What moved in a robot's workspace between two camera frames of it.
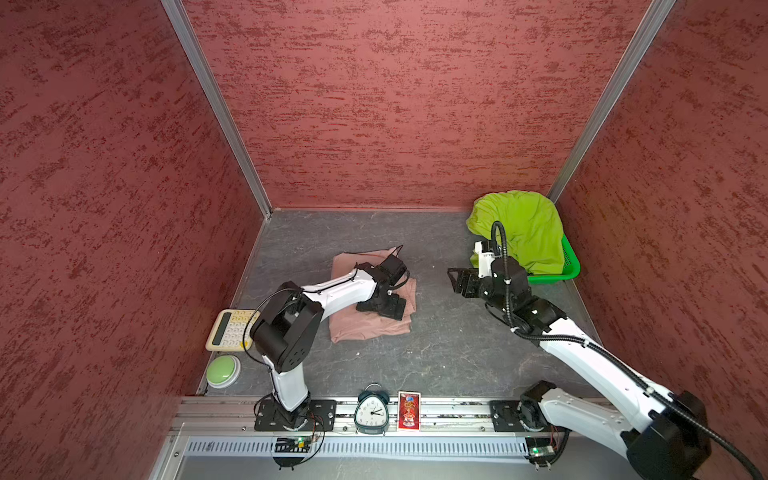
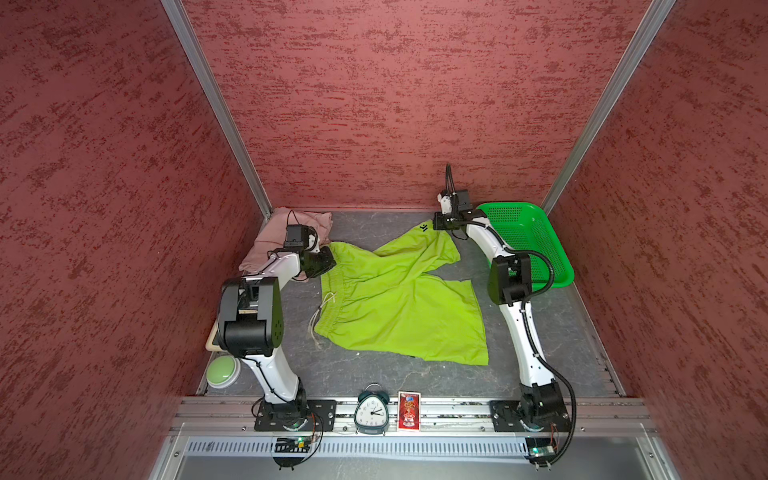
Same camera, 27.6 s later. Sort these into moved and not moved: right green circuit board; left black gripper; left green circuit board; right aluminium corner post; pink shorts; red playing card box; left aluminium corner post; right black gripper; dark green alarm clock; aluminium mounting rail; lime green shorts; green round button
Moved: pink shorts; left black gripper; lime green shorts; right black gripper
Not moved: left aluminium corner post; red playing card box; green round button; left green circuit board; right green circuit board; right aluminium corner post; aluminium mounting rail; dark green alarm clock
